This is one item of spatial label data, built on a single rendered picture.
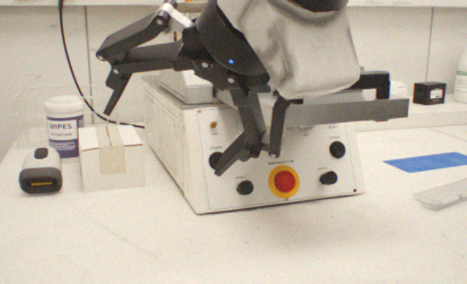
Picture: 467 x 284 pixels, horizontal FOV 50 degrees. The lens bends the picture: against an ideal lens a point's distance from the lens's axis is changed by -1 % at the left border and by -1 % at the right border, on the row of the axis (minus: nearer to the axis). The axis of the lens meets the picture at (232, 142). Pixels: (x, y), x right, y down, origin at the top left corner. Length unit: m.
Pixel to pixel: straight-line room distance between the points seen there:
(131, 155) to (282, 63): 0.71
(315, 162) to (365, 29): 0.97
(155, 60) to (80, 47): 1.18
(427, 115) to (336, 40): 1.30
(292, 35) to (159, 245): 0.51
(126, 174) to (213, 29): 0.67
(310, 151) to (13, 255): 0.54
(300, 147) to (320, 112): 0.26
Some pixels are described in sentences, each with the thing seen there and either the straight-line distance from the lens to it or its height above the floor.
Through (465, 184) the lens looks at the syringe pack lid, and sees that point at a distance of 1.07.
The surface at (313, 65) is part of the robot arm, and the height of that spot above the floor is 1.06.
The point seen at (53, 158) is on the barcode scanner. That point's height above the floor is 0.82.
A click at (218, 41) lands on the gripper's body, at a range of 0.39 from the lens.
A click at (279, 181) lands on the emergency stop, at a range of 0.93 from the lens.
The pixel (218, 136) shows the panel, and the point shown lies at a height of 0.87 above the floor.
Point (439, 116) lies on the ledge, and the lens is 1.68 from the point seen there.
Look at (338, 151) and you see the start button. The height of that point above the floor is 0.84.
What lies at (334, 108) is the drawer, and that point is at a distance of 0.72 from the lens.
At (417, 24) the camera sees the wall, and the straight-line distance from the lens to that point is 1.98.
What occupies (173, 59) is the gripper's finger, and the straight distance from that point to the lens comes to 0.45.
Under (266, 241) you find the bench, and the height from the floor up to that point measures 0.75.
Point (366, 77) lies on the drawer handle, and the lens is 0.74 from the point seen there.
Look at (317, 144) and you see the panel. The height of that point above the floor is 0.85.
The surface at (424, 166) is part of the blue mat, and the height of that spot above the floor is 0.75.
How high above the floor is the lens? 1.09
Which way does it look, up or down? 14 degrees down
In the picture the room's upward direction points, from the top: straight up
